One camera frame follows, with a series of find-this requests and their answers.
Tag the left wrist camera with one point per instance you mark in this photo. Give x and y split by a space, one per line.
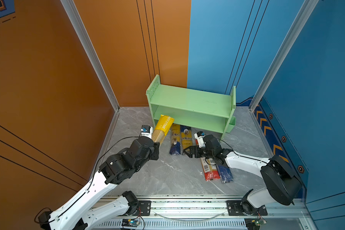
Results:
146 131

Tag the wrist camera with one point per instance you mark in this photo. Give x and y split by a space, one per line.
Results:
146 131
199 138

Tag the green two-tier shelf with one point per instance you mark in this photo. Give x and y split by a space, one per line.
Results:
193 108

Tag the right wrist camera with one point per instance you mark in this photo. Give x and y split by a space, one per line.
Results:
199 138

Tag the blue Barilla spaghetti box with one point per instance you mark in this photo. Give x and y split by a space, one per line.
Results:
225 174

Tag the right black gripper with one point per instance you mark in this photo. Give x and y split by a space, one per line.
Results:
195 148

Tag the blue yellow pasta bag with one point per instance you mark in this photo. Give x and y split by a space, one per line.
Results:
186 137

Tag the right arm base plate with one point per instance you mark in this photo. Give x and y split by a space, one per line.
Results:
238 208

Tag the circuit board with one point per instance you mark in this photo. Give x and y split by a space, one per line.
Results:
254 224
130 224

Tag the yellow blue spaghetti bag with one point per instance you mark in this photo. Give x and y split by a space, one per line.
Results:
175 148

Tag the right circuit board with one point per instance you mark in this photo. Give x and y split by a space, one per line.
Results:
254 224

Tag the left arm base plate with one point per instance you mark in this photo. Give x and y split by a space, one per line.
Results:
143 208

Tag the red spaghetti bag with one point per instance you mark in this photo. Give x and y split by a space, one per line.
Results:
208 165

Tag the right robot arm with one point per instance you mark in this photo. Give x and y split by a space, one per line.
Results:
282 184

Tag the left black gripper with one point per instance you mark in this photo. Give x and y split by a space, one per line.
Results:
155 149

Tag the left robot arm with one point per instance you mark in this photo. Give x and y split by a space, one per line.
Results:
79 214

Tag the left circuit board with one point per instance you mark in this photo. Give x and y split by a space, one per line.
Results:
130 224

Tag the aluminium front rail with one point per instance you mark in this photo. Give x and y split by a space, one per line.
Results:
203 212

